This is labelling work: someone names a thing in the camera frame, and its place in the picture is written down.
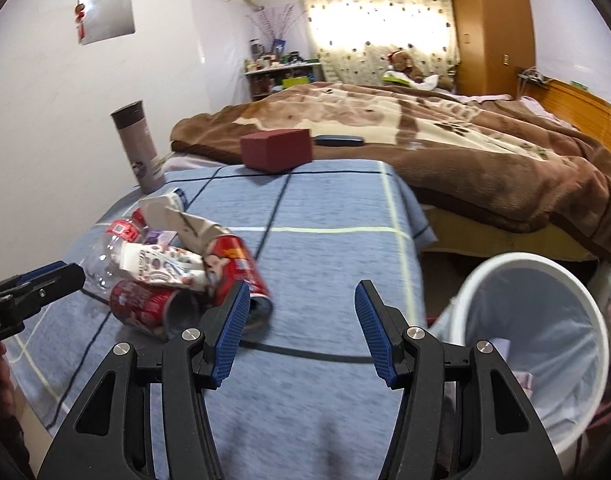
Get clear plastic bottle red label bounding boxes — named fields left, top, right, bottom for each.
left=81, top=208, right=146, bottom=299

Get red milk can front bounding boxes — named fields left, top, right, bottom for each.
left=109, top=280, right=182, bottom=340

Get red milk can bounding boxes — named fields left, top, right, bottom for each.
left=109, top=280, right=182, bottom=340
left=204, top=233, right=273, bottom=333

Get crushed white paper cup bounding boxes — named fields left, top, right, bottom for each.
left=116, top=206, right=238, bottom=294

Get purple drink carton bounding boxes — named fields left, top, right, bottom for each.
left=142, top=230, right=178, bottom=246

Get white trash bin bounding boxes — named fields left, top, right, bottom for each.
left=430, top=252, right=609, bottom=455

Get blue grid bedsheet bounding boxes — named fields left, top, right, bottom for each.
left=5, top=158, right=439, bottom=480

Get brown grey thermos tumbler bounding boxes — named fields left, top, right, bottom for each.
left=110, top=101, right=166, bottom=194

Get brown patterned blanket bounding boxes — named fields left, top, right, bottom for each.
left=170, top=82, right=611, bottom=261

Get dark red box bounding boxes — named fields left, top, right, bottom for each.
left=240, top=129, right=313, bottom=174

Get black phone on bed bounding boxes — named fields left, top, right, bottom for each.
left=313, top=134, right=365, bottom=148

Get cluttered shelf desk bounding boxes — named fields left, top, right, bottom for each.
left=244, top=39, right=324, bottom=101

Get wooden headboard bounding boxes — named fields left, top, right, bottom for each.
left=518, top=75, right=611, bottom=151

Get teddy bear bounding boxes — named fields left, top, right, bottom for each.
left=388, top=49, right=425, bottom=84

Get wooden wardrobe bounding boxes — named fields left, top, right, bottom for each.
left=452, top=0, right=535, bottom=96

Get dotted curtain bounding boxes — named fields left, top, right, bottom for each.
left=302, top=0, right=461, bottom=86

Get silver wall poster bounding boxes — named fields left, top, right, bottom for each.
left=74, top=0, right=135, bottom=46

